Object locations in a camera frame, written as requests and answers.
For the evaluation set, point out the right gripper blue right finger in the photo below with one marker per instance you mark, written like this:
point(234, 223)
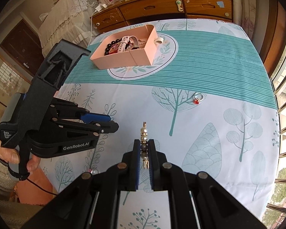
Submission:
point(154, 166)

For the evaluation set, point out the tree print tablecloth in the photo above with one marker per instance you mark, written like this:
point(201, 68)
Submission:
point(207, 101)

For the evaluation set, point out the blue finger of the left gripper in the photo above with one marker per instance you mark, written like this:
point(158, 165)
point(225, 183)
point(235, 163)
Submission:
point(106, 127)
point(95, 117)

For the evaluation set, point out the lace covered piano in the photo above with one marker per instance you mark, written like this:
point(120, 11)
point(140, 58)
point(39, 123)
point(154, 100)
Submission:
point(68, 20)

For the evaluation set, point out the pink blanket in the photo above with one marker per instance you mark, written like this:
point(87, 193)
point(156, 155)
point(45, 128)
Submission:
point(29, 193)

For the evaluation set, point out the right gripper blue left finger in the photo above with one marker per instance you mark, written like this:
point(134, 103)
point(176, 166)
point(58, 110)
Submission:
point(135, 165)

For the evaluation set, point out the person left hand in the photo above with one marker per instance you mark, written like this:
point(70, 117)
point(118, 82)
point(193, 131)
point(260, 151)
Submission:
point(12, 156)

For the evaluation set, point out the window frame with grille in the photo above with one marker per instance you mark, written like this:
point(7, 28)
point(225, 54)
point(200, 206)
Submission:
point(273, 55)

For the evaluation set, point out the floral curtain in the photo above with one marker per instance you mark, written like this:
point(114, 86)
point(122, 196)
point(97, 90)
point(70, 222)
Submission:
point(244, 15)

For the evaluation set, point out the pink smart watch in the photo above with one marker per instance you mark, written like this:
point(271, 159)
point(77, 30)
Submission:
point(128, 43)

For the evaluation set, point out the white charger with cable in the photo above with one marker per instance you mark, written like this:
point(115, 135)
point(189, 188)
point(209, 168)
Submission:
point(98, 8)

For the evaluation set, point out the pink jewelry box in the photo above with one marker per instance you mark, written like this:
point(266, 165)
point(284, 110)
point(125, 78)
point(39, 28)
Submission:
point(106, 55)

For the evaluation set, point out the pearl safety pin brooch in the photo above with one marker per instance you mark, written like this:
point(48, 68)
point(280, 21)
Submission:
point(144, 146)

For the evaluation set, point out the wooden desk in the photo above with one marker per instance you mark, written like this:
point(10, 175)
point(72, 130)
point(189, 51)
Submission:
point(129, 12)

